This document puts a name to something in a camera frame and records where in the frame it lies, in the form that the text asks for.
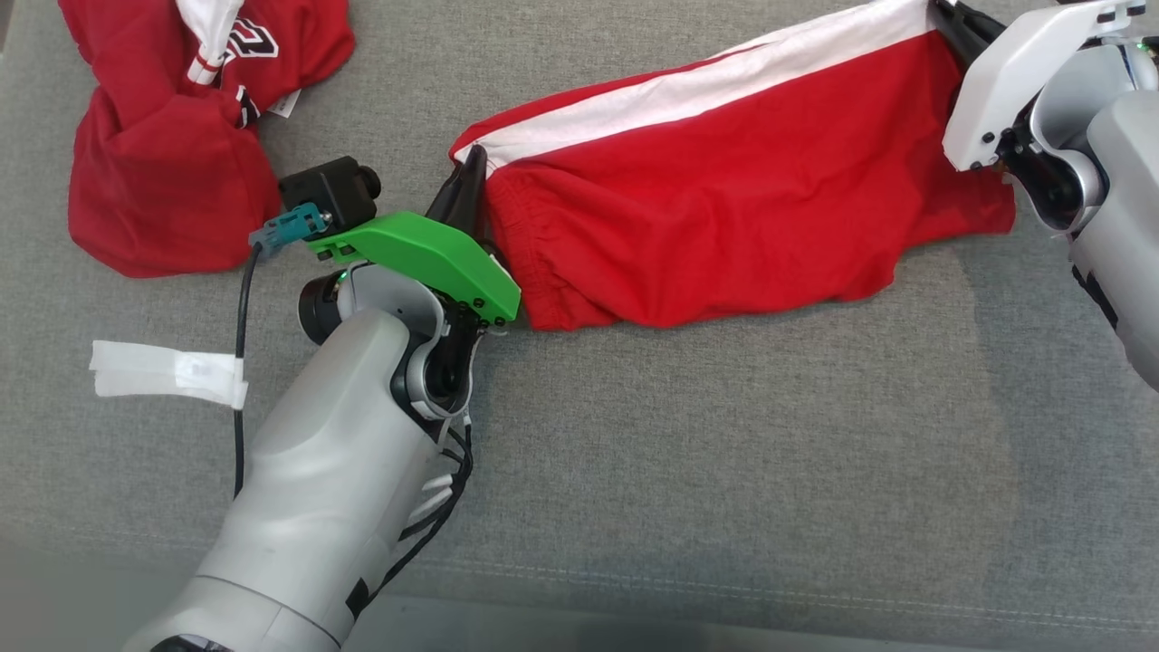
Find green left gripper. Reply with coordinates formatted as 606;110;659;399
308;143;523;325

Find red white basketball jersey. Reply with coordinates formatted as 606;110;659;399
57;0;356;279

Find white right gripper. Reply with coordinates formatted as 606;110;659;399
931;0;1146;173

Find red shorts with white stripe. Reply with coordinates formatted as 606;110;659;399
450;0;1017;331

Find grey fabric sofa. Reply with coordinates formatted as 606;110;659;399
0;0;1159;652

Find white tape label left cable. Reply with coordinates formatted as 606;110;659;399
89;340;250;410

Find left cable with teal plug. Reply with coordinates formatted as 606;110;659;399
234;203;334;499

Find black left arm cable bundle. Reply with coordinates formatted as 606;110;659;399
349;412;476;621

